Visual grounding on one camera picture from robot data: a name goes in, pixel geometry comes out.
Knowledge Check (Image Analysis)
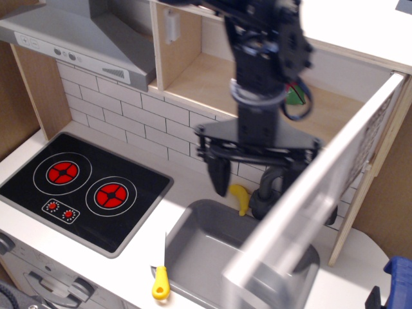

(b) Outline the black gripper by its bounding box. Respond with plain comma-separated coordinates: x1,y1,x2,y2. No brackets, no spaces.
194,96,322,196

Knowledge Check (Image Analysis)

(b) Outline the white toy microwave door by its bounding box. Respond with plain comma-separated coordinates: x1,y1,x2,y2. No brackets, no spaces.
221,73,405,308

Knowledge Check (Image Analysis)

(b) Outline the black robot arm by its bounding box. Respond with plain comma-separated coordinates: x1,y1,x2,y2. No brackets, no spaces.
194,1,322,196

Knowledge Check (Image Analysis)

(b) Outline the wooden microwave cabinet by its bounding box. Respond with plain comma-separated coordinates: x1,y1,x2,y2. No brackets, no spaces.
150,1,411,266

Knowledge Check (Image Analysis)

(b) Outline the yellow toy banana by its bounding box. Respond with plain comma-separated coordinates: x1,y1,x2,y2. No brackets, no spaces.
229,184,250,216

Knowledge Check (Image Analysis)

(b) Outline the dark grey faucet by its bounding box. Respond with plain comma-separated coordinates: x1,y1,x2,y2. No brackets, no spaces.
249,167,338,229

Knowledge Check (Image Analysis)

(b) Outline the red toy pepper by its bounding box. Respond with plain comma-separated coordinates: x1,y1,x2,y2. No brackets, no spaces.
286,82,306,105

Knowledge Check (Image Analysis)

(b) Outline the grey plastic sink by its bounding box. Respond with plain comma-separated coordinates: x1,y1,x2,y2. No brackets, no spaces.
165,200,320,308

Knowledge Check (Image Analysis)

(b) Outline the black toy stove top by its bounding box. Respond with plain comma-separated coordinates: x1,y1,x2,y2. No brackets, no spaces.
1,133,173,258

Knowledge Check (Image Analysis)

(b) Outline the blue plastic object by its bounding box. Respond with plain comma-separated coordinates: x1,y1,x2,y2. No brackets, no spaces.
384,256,411,309

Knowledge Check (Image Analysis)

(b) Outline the black clamp part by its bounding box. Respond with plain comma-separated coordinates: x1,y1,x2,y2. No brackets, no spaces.
364,286,382,309

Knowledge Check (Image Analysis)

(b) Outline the grey range hood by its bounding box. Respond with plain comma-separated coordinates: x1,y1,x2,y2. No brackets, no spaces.
1,1,156,91

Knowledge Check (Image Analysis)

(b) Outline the grey oven knob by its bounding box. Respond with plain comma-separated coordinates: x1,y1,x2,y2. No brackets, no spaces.
0,233,15,256

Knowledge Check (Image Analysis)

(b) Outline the yellow handled toy knife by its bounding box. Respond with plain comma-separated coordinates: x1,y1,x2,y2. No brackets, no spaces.
150,230,171,301

